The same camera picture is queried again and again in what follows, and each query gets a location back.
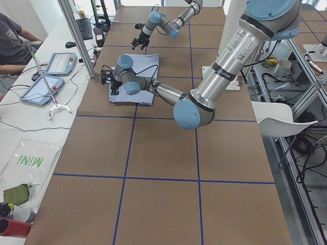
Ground seated person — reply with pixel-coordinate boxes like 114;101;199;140
1;13;43;75

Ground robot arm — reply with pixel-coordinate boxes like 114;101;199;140
131;0;203;50
110;1;301;130

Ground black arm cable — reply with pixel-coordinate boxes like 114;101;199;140
134;64;179;105

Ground clear plastic MINI bag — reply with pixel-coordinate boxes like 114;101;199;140
1;139;62;189

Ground black keyboard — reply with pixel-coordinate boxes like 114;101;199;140
76;18;93;40

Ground aluminium frame post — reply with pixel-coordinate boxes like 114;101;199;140
57;0;96;78

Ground white bottle black cap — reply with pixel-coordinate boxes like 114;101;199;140
1;202;36;223

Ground white plastic chair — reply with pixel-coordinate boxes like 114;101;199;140
251;101;318;137

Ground teach pendant tablet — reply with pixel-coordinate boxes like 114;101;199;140
19;75;64;106
44;52;77;76

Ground red cylinder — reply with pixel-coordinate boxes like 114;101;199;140
1;218;32;238

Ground black computer mouse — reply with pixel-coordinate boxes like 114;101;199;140
65;41;76;48

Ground light blue striped shirt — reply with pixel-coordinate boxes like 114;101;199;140
109;54;159;106

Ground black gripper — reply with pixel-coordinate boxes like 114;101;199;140
110;75;123;96
131;31;151;50

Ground upper teach pendant tablet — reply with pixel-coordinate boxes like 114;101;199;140
44;52;77;76

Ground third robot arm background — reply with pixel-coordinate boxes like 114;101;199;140
303;36;326;63

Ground reacher grabber stick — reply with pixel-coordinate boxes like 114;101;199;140
30;51;73;121

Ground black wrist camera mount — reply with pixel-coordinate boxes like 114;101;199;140
134;23;145;30
100;65;114;85

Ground lower teach pendant tablet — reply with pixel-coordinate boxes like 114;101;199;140
19;75;64;106

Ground green cloth pouch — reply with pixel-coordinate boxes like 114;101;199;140
3;184;32;205

